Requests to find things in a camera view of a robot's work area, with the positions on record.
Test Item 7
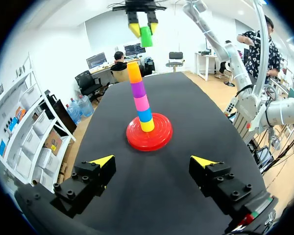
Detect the blue cylinder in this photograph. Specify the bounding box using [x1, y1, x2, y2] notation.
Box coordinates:
[137, 107, 153, 123]

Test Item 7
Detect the red round base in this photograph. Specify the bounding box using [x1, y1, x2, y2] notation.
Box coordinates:
[125, 112, 173, 152]

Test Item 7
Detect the purple cylinder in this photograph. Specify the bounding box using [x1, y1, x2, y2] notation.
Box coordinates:
[130, 80, 147, 99]

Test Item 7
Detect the yellow cylinder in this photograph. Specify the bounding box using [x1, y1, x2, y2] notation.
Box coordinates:
[139, 118, 155, 133]

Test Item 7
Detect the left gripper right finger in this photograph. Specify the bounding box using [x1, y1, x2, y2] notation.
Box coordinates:
[189, 155, 261, 219]

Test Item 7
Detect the pink cylinder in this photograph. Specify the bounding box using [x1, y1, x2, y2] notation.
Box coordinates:
[133, 94, 151, 113]

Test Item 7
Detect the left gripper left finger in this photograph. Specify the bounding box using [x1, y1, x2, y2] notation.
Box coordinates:
[50, 154, 117, 219]

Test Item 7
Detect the person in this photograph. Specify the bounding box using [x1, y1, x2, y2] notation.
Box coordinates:
[109, 50, 128, 83]
[236, 14, 284, 85]

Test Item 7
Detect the orange cylinder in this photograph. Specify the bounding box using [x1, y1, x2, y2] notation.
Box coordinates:
[126, 61, 142, 84]

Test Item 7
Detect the green cylinder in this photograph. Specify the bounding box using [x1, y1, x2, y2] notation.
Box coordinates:
[140, 25, 154, 48]

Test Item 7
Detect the white cable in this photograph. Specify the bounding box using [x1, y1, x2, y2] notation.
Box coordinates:
[251, 0, 271, 98]

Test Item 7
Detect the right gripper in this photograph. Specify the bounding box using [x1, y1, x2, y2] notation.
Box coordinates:
[112, 0, 168, 39]

